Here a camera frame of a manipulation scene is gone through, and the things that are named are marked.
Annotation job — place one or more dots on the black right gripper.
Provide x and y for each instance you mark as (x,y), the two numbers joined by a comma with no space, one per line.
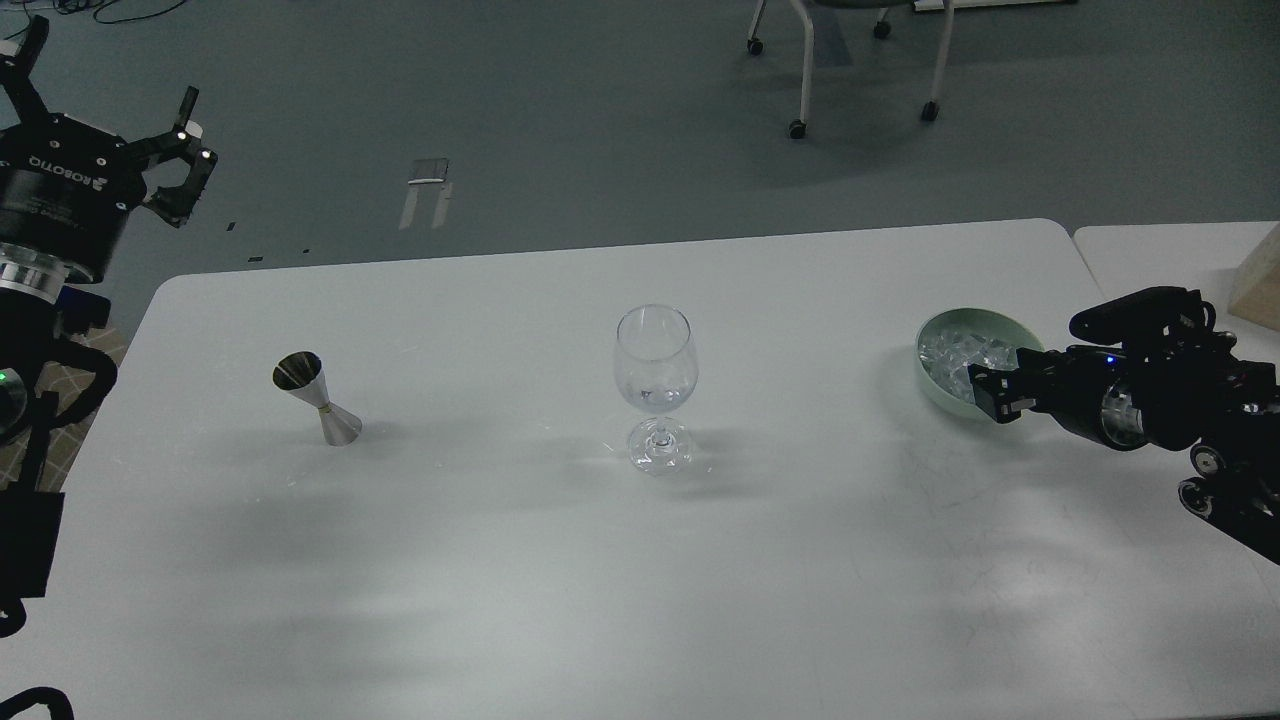
(1086,389)

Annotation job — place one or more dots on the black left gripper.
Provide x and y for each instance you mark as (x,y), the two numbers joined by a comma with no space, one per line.
(60,195)

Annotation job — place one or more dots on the clear ice cubes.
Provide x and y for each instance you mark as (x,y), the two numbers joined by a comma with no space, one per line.
(946,356)

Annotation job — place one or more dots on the steel double jigger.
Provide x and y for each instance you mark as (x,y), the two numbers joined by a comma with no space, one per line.
(302,376)

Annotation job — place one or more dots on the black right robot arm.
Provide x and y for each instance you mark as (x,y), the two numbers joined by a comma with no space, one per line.
(1151,368)

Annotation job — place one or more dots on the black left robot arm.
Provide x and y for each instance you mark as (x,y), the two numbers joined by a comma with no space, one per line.
(37,332)

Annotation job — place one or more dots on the clear wine glass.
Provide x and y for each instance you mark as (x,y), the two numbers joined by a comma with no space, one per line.
(655,368)

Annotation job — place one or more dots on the green bowl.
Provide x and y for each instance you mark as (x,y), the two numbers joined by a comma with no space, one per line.
(978,321)

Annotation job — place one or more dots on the beige checkered chair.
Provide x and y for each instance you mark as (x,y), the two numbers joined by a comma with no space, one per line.
(65,442)

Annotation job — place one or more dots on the wooden block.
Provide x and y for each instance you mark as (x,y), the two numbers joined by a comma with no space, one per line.
(1254,292)

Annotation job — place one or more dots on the white rolling chair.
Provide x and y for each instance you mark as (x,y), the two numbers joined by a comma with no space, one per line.
(825,45)

